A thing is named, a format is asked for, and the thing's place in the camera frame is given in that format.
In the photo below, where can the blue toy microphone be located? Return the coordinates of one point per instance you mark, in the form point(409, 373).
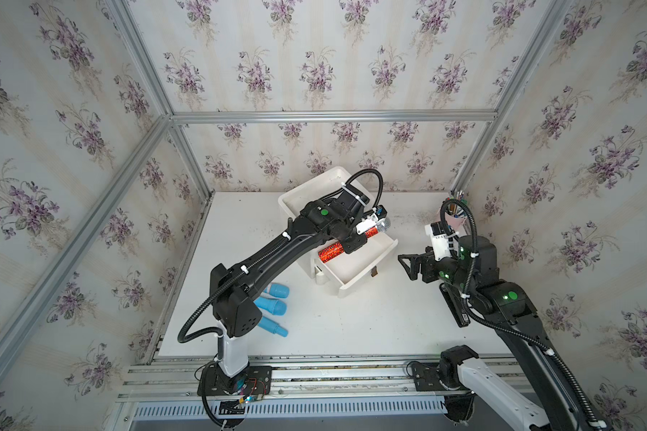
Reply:
point(273, 306)
point(277, 290)
point(272, 327)

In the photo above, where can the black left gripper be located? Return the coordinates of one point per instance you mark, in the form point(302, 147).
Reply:
point(351, 246)

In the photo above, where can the white drawer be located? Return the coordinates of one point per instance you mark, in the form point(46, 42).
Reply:
point(346, 272)

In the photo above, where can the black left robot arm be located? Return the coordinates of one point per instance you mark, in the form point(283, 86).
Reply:
point(345, 217)

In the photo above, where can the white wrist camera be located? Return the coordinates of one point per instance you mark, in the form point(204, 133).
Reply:
point(375, 220)
point(442, 241)

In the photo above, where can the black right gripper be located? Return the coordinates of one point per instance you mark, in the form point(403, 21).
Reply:
point(428, 259)

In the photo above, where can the pink metal pen bucket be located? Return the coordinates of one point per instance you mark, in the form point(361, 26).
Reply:
point(457, 224)

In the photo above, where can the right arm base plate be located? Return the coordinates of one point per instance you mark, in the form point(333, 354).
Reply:
point(437, 376)

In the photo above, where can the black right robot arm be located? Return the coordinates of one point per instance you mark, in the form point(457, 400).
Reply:
point(465, 266)

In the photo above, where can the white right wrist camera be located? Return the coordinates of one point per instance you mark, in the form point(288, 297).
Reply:
point(442, 241)

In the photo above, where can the aluminium mounting rail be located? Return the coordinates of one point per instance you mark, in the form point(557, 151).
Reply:
point(303, 377)

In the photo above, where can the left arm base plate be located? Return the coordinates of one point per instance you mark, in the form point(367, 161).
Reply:
point(253, 381)

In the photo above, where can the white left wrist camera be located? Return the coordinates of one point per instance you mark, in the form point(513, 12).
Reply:
point(375, 220)

